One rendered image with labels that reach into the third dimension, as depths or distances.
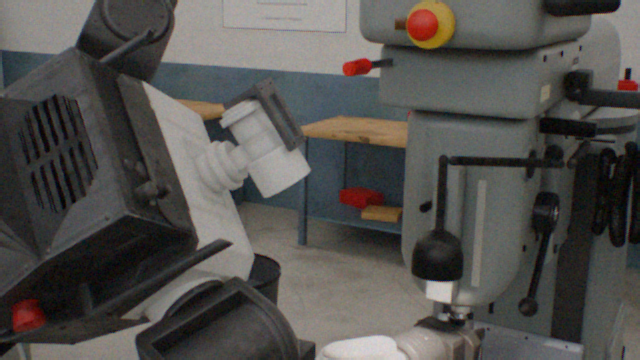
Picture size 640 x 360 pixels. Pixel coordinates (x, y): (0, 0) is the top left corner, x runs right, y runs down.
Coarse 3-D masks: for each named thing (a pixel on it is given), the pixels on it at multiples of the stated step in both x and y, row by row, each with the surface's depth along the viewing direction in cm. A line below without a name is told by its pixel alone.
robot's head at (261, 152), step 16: (256, 112) 86; (240, 128) 86; (256, 128) 85; (272, 128) 86; (224, 144) 88; (240, 144) 87; (256, 144) 86; (272, 144) 86; (224, 160) 87; (240, 160) 87; (256, 160) 86; (272, 160) 85; (288, 160) 86; (304, 160) 88; (224, 176) 87; (240, 176) 88; (256, 176) 87; (272, 176) 86; (288, 176) 86; (272, 192) 86
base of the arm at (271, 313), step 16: (224, 288) 83; (240, 288) 83; (192, 304) 81; (208, 304) 81; (224, 304) 82; (240, 304) 84; (256, 304) 81; (272, 304) 81; (160, 320) 80; (176, 320) 80; (192, 320) 80; (208, 320) 82; (272, 320) 80; (144, 336) 78; (160, 336) 78; (176, 336) 79; (288, 336) 80; (144, 352) 76; (160, 352) 79; (288, 352) 80
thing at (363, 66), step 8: (344, 64) 99; (352, 64) 98; (360, 64) 100; (368, 64) 101; (376, 64) 105; (384, 64) 107; (392, 64) 110; (344, 72) 99; (352, 72) 98; (360, 72) 100; (368, 72) 102
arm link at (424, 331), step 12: (420, 324) 125; (432, 324) 124; (444, 324) 124; (420, 336) 116; (432, 336) 117; (444, 336) 120; (456, 336) 120; (468, 336) 120; (432, 348) 115; (444, 348) 117; (456, 348) 119; (468, 348) 120; (480, 348) 121
